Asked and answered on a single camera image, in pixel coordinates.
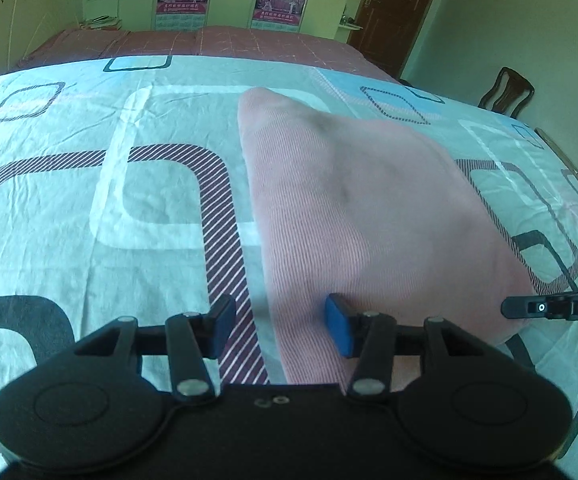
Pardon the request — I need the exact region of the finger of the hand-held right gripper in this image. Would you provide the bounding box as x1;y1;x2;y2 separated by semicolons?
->
501;291;576;321

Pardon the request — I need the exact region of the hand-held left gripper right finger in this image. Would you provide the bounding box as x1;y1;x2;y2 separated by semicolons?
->
324;292;492;402

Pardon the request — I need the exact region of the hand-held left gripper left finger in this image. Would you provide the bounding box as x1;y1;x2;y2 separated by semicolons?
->
72;293;238;405

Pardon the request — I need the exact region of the pink knit sweater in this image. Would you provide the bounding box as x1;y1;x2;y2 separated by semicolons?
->
237;87;537;387

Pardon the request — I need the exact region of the square-patterned bed sheet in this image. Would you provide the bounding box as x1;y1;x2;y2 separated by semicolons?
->
0;52;578;461

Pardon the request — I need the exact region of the dark wooden chair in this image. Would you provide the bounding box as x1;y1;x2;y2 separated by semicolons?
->
478;66;536;118

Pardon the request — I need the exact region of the pale corner shelf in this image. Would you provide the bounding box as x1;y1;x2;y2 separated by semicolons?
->
336;0;376;33

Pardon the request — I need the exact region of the brown wooden door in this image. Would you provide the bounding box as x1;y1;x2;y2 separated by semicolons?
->
346;0;450;78

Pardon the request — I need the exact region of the stack of books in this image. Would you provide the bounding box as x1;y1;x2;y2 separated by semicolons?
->
78;15;122;31

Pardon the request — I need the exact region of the wooden bed frame edge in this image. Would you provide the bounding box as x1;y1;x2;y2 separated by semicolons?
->
534;126;578;198

